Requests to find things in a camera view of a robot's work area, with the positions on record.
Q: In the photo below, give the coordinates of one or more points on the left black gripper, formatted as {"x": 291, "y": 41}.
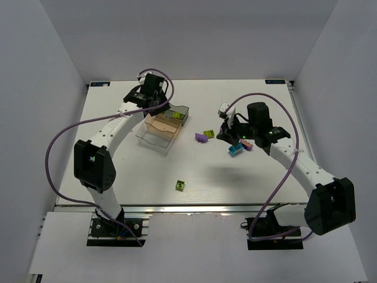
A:
{"x": 159, "y": 107}

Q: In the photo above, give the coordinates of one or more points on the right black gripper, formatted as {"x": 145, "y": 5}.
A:
{"x": 227, "y": 133}

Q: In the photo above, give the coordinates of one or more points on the green printed lego brick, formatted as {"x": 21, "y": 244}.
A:
{"x": 209, "y": 133}

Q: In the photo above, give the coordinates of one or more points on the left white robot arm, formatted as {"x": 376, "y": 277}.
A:
{"x": 93, "y": 159}

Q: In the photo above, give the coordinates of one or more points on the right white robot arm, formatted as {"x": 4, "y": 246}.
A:
{"x": 331, "y": 203}

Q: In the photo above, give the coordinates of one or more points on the blue printed lego brick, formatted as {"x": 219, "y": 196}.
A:
{"x": 236, "y": 149}

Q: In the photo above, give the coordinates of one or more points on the purple orange lego piece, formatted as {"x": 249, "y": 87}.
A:
{"x": 246, "y": 145}

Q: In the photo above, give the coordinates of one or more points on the grey translucent container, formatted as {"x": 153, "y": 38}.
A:
{"x": 168, "y": 114}

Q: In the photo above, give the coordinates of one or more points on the purple arched lego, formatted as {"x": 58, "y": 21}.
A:
{"x": 201, "y": 138}

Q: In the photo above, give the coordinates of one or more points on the clear translucent container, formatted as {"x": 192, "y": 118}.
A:
{"x": 154, "y": 139}

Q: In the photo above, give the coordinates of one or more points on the right corner label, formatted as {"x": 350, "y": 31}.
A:
{"x": 275, "y": 81}

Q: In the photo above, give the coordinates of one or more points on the corner label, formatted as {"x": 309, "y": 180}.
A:
{"x": 275, "y": 81}
{"x": 100, "y": 84}

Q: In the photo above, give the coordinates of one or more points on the left corner label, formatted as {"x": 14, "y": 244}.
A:
{"x": 100, "y": 84}

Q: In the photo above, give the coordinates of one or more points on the green square lego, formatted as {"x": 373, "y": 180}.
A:
{"x": 180, "y": 185}

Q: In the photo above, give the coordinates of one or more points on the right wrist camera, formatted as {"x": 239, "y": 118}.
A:
{"x": 227, "y": 113}

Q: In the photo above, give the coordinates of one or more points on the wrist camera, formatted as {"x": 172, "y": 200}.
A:
{"x": 141, "y": 77}
{"x": 227, "y": 113}

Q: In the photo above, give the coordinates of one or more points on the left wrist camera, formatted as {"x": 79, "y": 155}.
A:
{"x": 141, "y": 77}

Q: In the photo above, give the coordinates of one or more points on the aluminium table rail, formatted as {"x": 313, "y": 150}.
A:
{"x": 243, "y": 208}

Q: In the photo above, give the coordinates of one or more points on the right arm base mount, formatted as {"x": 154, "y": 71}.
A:
{"x": 292, "y": 241}

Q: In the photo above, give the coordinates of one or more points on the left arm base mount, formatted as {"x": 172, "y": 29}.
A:
{"x": 105, "y": 233}

